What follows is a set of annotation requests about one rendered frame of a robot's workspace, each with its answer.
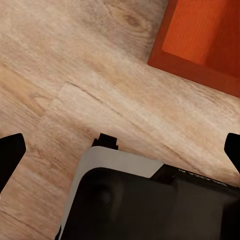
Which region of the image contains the storage box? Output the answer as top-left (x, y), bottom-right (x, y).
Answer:
top-left (147, 0), bottom-right (240, 98)

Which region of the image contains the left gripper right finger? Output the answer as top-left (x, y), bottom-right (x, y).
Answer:
top-left (224, 132), bottom-right (240, 173)

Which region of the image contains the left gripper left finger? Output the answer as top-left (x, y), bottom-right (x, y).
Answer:
top-left (0, 133), bottom-right (26, 193)

